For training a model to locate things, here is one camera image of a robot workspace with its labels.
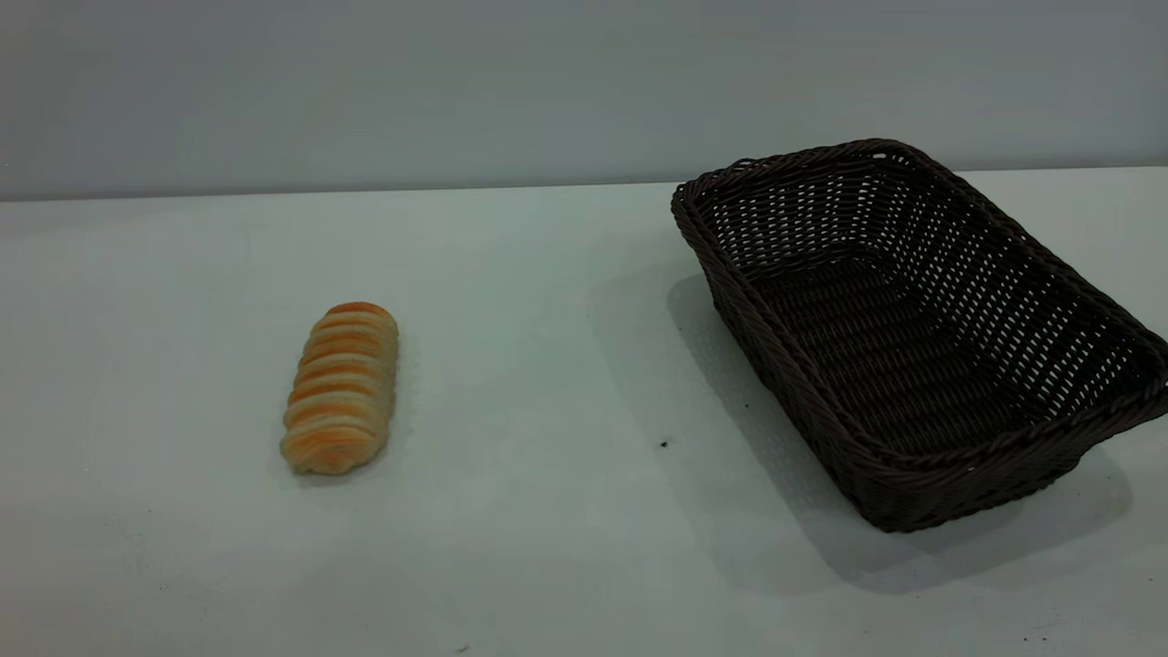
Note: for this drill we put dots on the striped orange bread roll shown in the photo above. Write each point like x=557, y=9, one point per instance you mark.
x=342, y=392

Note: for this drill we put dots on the black woven wicker basket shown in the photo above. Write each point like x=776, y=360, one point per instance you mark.
x=912, y=365

